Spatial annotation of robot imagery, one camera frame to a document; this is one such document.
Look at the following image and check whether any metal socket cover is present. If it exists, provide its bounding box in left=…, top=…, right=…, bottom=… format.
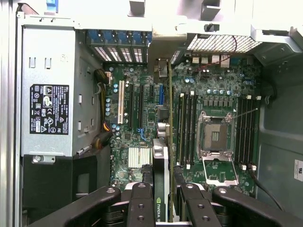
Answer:
left=202, top=156, right=240, bottom=186

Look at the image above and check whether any black plastic fan shroud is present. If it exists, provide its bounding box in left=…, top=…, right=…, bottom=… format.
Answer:
left=22, top=153, right=112, bottom=223

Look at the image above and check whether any silver chipset heat sink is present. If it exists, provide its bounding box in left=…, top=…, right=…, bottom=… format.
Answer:
left=128, top=147, right=152, bottom=171

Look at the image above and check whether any CPU socket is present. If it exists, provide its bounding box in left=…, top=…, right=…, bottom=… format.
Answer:
left=197, top=111, right=235, bottom=158

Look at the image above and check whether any open black PC case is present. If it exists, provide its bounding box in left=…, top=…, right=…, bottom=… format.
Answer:
left=0, top=0, right=303, bottom=227

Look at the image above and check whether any thin metal locking lever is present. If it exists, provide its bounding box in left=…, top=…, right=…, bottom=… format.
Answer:
left=233, top=107, right=258, bottom=119

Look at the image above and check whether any black expansion slot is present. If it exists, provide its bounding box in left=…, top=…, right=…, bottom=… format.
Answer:
left=139, top=84, right=144, bottom=127
left=127, top=84, right=134, bottom=127

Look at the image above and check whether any white expansion slot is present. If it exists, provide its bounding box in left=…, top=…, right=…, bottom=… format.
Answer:
left=118, top=80, right=125, bottom=125

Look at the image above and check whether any green motherboard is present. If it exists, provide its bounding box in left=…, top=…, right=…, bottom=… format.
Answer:
left=103, top=55, right=262, bottom=197

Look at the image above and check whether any grey power supply unit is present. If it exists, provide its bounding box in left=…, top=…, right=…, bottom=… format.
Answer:
left=20, top=17, right=105, bottom=158

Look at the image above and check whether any blue case latch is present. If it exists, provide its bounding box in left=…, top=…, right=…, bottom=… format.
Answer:
left=46, top=0, right=59, bottom=13

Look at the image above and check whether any yellow black wire bundle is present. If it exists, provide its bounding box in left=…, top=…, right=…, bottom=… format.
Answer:
left=93, top=68, right=114, bottom=150

